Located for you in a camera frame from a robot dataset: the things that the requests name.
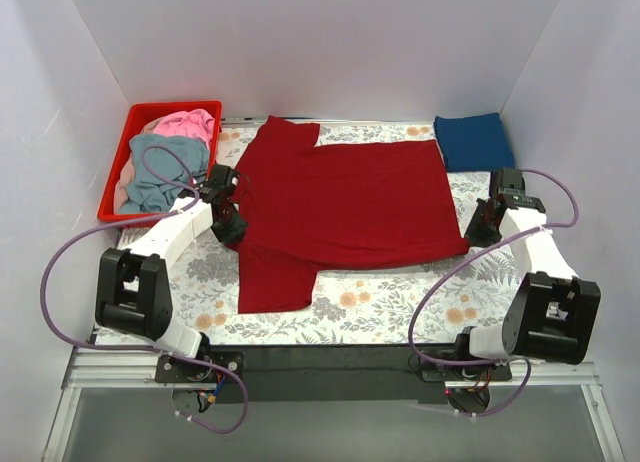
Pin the red t shirt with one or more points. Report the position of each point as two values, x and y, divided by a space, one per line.
312 208

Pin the aluminium frame rail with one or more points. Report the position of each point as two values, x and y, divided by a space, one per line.
326 403

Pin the grey blue t shirt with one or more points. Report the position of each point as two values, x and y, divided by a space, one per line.
159 160

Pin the red plastic bin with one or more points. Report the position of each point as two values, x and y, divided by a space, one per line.
139 115

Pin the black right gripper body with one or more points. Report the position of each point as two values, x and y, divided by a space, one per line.
480 232

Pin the beige t shirt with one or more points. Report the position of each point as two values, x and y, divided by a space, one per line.
127 173

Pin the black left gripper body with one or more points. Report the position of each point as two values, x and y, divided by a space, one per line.
229 230

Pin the pink t shirt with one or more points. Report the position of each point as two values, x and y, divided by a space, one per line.
196 124

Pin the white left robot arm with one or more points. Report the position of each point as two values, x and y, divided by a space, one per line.
133 291

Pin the folded blue t shirt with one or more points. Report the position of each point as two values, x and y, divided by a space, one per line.
475 143

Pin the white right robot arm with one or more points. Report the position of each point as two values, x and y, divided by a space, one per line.
553 311

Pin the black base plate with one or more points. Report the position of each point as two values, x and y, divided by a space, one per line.
331 373

